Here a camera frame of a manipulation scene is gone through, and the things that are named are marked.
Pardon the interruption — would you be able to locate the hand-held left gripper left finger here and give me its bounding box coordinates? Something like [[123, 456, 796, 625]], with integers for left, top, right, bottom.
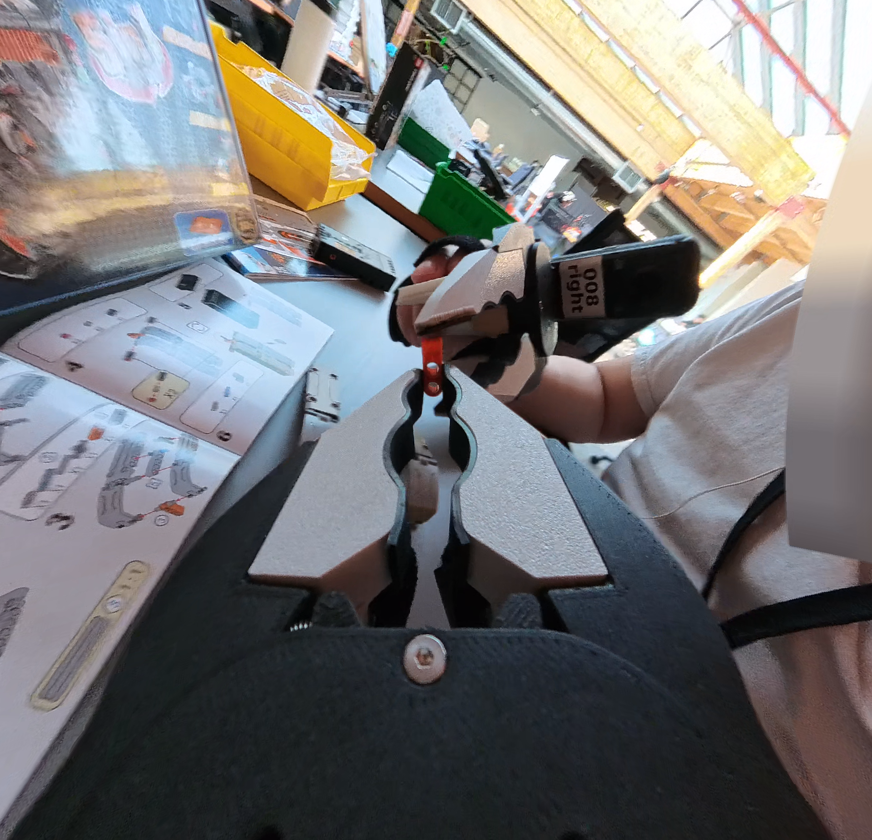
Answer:
[[248, 368, 422, 628]]

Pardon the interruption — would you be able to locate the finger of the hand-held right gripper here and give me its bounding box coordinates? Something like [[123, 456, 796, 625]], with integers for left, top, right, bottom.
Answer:
[[413, 223, 547, 338], [444, 334, 547, 405]]

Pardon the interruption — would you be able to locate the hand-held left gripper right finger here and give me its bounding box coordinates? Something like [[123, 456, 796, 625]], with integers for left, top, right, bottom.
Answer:
[[435, 367, 609, 628]]

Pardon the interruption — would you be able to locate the person's right forearm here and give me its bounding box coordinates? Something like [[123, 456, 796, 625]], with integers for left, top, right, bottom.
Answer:
[[507, 355, 649, 447]]

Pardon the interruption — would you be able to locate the grey desk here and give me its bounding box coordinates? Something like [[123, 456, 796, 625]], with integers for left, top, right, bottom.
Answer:
[[204, 172, 614, 631]]

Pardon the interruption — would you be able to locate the person's right hand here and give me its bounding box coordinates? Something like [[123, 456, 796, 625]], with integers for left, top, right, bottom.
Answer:
[[397, 251, 456, 345]]

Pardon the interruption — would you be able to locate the green plastic bin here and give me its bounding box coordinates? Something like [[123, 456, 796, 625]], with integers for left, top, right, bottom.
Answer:
[[398, 116, 452, 170], [418, 164, 516, 243]]

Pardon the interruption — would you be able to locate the short grey toy part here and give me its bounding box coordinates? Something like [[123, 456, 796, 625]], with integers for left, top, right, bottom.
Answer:
[[302, 367, 342, 440]]

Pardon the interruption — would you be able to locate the black battery box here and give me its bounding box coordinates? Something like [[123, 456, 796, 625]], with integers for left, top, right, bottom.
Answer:
[[312, 224, 398, 292]]

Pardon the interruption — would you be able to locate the person in white shirt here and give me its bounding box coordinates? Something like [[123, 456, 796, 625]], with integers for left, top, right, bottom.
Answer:
[[599, 280, 872, 840]]

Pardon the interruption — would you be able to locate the black upright carton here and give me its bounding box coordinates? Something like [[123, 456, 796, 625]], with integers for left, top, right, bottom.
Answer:
[[367, 41, 429, 151]]

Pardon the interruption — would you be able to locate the small printed booklet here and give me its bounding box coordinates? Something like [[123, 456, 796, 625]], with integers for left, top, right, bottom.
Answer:
[[223, 196, 357, 283]]

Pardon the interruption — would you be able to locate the open instruction booklet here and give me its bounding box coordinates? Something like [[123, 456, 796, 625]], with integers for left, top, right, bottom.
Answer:
[[0, 259, 336, 810]]

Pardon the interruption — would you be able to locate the yellow plastic bin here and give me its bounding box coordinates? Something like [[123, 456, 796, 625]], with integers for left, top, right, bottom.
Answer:
[[210, 21, 377, 212]]

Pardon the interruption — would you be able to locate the toy vehicle set box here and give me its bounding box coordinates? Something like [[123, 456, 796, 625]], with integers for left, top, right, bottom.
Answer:
[[0, 0, 261, 283]]

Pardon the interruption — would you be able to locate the black shoulder strap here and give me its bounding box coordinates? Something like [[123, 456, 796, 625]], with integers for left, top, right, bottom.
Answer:
[[702, 468, 872, 650]]

